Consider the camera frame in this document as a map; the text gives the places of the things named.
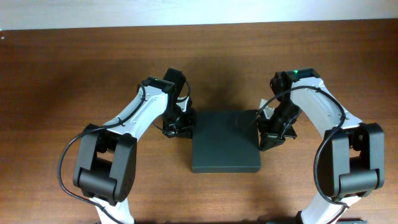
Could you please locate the dark green box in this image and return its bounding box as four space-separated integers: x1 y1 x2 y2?
192 110 261 173

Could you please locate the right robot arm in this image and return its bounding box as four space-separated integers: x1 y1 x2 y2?
256 68 385 224

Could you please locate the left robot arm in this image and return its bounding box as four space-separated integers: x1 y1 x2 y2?
73 68 196 223

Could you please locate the left black cable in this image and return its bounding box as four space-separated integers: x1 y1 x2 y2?
57 79 192 224

